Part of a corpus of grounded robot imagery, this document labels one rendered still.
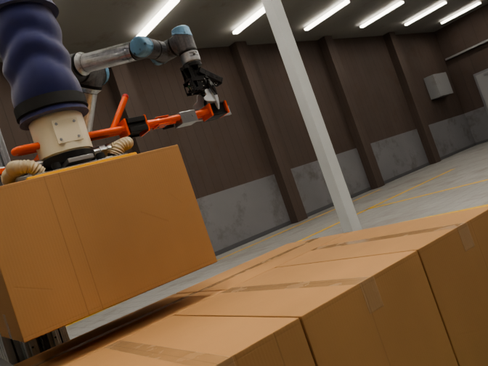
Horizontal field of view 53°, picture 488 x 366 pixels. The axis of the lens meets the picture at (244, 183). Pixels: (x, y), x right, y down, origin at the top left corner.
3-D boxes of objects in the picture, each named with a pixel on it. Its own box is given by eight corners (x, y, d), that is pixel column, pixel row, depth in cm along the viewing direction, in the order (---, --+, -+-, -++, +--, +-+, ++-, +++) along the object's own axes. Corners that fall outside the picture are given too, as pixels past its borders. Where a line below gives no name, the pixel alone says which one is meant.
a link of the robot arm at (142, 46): (45, 54, 200) (143, 27, 179) (65, 57, 210) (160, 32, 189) (49, 83, 201) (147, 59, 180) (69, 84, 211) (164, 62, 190)
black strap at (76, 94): (23, 108, 144) (19, 96, 144) (11, 131, 163) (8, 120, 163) (96, 96, 157) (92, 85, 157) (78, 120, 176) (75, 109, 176)
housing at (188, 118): (183, 123, 181) (179, 112, 181) (175, 128, 187) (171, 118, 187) (199, 120, 185) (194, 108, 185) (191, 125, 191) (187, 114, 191)
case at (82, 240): (24, 343, 122) (-26, 191, 124) (1, 336, 155) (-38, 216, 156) (218, 261, 157) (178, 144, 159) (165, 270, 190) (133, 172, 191)
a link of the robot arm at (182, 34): (176, 34, 199) (192, 25, 196) (184, 59, 199) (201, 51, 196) (165, 31, 192) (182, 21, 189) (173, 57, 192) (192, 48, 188)
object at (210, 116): (212, 115, 188) (208, 103, 188) (203, 121, 194) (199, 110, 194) (229, 112, 192) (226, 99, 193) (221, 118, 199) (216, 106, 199)
